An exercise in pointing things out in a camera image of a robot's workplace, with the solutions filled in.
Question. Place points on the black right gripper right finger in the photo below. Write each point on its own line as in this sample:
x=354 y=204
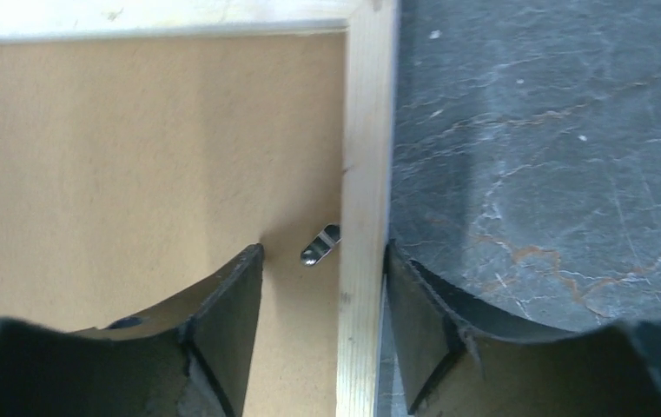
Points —
x=461 y=356

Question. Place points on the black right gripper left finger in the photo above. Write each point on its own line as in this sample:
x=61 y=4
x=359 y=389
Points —
x=188 y=355

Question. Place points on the brown cardboard backing board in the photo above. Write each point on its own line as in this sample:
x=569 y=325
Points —
x=131 y=169

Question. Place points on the light wooden picture frame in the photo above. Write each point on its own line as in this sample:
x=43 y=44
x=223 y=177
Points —
x=371 y=56

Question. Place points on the small metal retaining clip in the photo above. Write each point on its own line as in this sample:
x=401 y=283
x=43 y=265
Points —
x=321 y=246

